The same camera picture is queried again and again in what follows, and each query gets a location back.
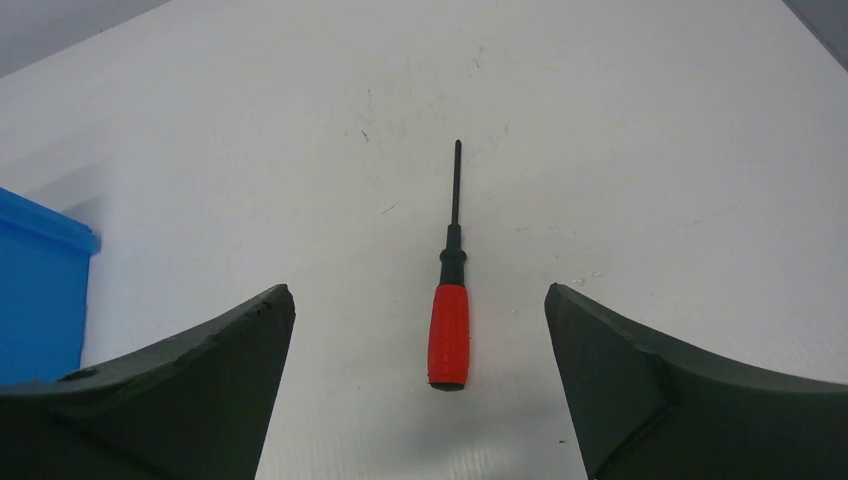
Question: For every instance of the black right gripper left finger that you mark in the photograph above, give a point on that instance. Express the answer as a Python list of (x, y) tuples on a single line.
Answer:
[(196, 405)]

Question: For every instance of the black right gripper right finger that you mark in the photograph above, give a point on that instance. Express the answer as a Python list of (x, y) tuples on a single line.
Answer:
[(646, 405)]

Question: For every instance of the red and black screwdriver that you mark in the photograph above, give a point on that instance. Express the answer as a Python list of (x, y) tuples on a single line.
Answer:
[(448, 355)]

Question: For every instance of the blue plastic bin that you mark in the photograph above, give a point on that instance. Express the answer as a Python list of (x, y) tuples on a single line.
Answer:
[(45, 259)]

